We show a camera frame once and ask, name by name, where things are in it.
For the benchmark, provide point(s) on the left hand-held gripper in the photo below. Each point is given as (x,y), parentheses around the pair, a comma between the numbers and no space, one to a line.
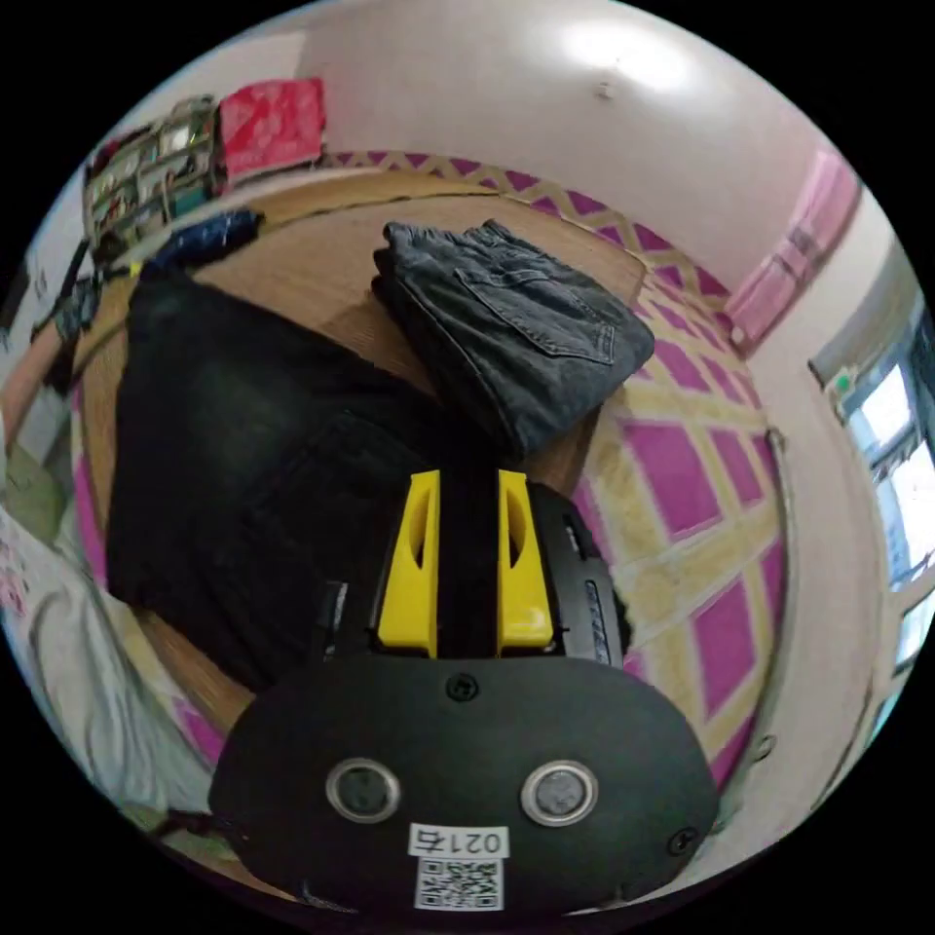
(73,310)

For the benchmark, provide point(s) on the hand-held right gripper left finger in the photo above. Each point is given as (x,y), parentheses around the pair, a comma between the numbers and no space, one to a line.
(403,584)

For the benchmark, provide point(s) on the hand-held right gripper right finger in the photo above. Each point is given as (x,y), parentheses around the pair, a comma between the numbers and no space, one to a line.
(527,592)

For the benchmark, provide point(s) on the black jeans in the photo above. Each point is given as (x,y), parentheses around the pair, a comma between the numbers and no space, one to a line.
(219,438)

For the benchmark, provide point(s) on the person's left forearm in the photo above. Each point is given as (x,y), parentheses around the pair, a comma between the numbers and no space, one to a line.
(25,387)

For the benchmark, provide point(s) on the folded dark grey jeans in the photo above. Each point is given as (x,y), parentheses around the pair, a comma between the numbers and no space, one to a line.
(511,329)

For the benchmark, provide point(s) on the cluttered shelf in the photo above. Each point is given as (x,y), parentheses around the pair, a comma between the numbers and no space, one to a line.
(139,175)

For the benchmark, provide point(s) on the dark blue garment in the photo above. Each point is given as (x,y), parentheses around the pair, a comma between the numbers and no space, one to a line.
(212,234)

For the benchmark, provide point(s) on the red bag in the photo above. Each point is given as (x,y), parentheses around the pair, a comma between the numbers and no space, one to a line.
(272,126)

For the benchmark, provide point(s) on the person's body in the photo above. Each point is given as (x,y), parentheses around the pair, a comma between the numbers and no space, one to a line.
(88,657)

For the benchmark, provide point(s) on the window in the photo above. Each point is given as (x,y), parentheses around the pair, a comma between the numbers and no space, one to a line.
(895,453)

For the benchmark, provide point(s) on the pink curtain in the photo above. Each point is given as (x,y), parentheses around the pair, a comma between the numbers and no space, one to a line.
(800,241)

